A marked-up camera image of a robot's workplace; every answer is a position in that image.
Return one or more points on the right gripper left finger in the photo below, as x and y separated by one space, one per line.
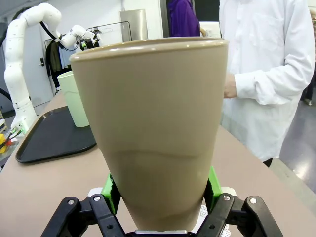
107 192

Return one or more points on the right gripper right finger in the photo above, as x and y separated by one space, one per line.
214 190

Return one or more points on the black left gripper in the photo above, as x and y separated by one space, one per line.
90 42

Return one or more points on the white lace paper coaster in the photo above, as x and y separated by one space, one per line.
203 212

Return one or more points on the light green tall cup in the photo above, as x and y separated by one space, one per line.
71 103

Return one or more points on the brown tall cup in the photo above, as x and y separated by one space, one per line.
153 111

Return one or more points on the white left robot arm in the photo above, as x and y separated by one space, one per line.
14 74

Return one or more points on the person's left forearm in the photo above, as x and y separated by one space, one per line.
271 84

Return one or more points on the person's left hand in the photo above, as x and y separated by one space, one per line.
230 86

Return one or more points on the hanging dark jacket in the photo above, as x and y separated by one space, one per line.
53 59

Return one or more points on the grey metal cabinet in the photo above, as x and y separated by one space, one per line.
133 24

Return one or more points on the black plastic tray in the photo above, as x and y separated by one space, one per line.
49 140

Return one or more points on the bystander in blue jacket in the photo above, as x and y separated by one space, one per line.
182 19

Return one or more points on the yellow tool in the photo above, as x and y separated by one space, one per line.
2 142

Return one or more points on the person in white shirt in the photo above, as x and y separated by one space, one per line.
266 61

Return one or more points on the black clothes rack frame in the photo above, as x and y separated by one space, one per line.
111 24

